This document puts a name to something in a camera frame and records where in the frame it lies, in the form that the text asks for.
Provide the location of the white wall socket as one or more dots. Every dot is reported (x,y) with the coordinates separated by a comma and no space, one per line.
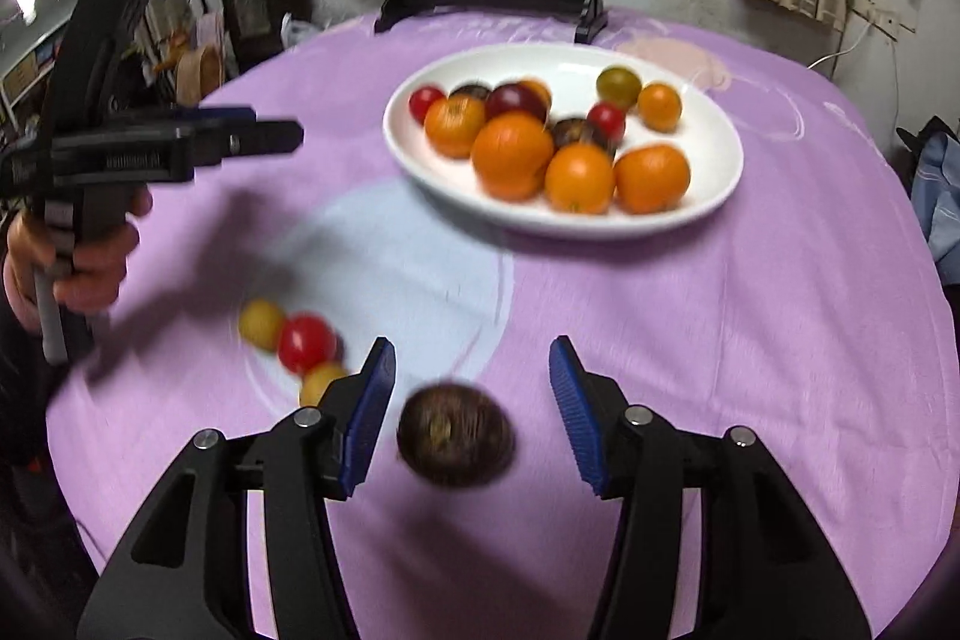
(889,21)

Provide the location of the purple tablecloth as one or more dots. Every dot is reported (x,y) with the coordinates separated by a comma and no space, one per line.
(712,325)

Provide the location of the greenish mandarin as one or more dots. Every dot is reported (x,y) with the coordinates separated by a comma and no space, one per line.
(619,87)

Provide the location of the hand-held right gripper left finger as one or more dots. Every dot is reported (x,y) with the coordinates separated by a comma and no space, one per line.
(371,400)

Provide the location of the white oval plate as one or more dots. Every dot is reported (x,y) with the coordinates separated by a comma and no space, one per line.
(697,160)

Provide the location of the tan cushion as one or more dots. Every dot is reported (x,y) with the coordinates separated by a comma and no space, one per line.
(199,74)

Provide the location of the dark red passion fruit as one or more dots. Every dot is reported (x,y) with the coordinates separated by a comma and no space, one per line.
(514,100)

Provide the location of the small orange mandarin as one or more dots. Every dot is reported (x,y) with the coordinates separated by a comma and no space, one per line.
(659,107)
(579,178)
(538,89)
(454,127)
(652,179)

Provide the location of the person's left hand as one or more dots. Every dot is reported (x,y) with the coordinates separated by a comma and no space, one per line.
(97,269)

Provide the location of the blue cloth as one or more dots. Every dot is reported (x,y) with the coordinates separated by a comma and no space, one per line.
(941,190)

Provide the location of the dark brown water chestnut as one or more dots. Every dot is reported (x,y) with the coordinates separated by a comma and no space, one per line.
(574,130)
(469,90)
(456,434)

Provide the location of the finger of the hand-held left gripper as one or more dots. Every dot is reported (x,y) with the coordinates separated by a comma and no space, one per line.
(217,114)
(259,139)

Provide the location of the large orange mandarin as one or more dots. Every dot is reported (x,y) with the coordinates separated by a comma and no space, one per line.
(512,155)

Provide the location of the yellow cherry tomato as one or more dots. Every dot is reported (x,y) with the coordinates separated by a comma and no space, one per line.
(321,381)
(259,323)

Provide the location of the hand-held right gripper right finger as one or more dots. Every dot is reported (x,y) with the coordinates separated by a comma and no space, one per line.
(574,407)

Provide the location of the white plastic bag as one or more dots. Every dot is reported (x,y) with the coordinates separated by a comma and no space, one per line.
(298,29)

